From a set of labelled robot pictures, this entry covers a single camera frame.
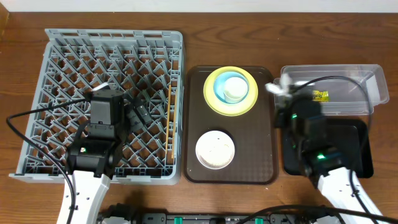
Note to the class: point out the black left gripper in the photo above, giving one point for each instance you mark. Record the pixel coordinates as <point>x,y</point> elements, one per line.
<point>135,121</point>

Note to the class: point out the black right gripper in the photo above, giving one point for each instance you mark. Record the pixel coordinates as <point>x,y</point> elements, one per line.
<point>280,114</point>

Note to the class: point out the yellow green snack wrapper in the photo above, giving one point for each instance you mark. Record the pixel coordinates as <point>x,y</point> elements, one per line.
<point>321,96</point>

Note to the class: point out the white tissue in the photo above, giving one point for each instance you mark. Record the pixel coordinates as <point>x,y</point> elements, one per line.
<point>286,86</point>

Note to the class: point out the white rice bowl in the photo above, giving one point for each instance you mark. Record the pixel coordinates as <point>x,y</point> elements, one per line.
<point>215,150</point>

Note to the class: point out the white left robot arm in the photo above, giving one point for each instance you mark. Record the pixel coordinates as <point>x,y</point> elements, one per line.
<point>82,204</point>

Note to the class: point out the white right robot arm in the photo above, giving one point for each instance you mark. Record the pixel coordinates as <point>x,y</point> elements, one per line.
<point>343,190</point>

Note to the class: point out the right wooden chopstick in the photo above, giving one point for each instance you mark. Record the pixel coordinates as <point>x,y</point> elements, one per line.
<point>174,125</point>

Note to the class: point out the wooden chopstick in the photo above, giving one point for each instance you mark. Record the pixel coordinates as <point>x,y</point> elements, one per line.
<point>168,118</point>
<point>174,125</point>

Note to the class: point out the left wooden chopstick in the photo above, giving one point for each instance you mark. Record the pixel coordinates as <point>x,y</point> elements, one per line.
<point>168,118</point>

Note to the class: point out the clear plastic bin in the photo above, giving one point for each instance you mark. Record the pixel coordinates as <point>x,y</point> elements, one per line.
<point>345,98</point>

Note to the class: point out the black tray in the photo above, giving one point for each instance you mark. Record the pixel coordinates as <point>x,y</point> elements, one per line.
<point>348,135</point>

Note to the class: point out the grey plastic dish rack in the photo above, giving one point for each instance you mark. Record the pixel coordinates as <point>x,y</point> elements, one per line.
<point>141,64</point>

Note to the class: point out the brown serving tray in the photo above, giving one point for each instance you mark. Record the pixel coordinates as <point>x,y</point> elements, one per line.
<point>255,160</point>

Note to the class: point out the white cup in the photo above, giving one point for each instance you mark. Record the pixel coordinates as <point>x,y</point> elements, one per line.
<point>235,90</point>

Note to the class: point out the yellow plate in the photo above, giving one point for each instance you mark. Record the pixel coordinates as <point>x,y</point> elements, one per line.
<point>230,109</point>

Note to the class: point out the light blue bowl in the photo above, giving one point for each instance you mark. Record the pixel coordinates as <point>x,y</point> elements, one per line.
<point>219,83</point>

